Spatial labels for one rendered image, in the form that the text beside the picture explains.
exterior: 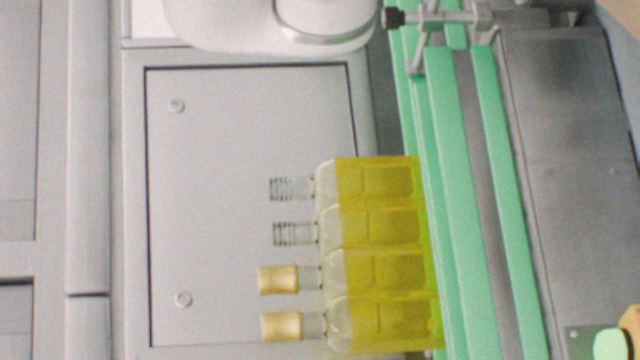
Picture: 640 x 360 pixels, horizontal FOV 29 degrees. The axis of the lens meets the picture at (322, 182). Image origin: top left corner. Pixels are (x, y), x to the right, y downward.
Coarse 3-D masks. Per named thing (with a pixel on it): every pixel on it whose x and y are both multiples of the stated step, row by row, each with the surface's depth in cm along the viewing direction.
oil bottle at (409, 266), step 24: (336, 264) 140; (360, 264) 140; (384, 264) 140; (408, 264) 140; (432, 264) 141; (336, 288) 139; (360, 288) 139; (384, 288) 139; (408, 288) 140; (432, 288) 140
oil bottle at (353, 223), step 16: (336, 208) 143; (352, 208) 143; (368, 208) 143; (384, 208) 144; (400, 208) 144; (416, 208) 144; (320, 224) 143; (336, 224) 142; (352, 224) 142; (368, 224) 142; (384, 224) 143; (400, 224) 143; (416, 224) 143; (320, 240) 142; (336, 240) 141; (352, 240) 141; (368, 240) 142; (384, 240) 142; (400, 240) 142; (416, 240) 142
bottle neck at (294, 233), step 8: (272, 224) 144; (280, 224) 143; (288, 224) 143; (296, 224) 143; (304, 224) 143; (312, 224) 143; (272, 232) 145; (280, 232) 143; (288, 232) 143; (296, 232) 143; (304, 232) 143; (312, 232) 143; (280, 240) 143; (288, 240) 143; (296, 240) 143; (304, 240) 143; (312, 240) 143
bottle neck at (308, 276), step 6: (300, 270) 140; (306, 270) 141; (312, 270) 141; (318, 270) 141; (300, 276) 140; (306, 276) 140; (312, 276) 140; (318, 276) 140; (300, 282) 140; (306, 282) 140; (312, 282) 140; (318, 282) 140; (300, 288) 140; (306, 288) 141; (312, 288) 141; (318, 288) 141
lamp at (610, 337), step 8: (616, 328) 120; (624, 328) 119; (600, 336) 119; (608, 336) 118; (616, 336) 118; (624, 336) 118; (600, 344) 119; (608, 344) 118; (616, 344) 118; (624, 344) 118; (632, 344) 118; (600, 352) 119; (608, 352) 118; (616, 352) 117; (624, 352) 118; (632, 352) 117
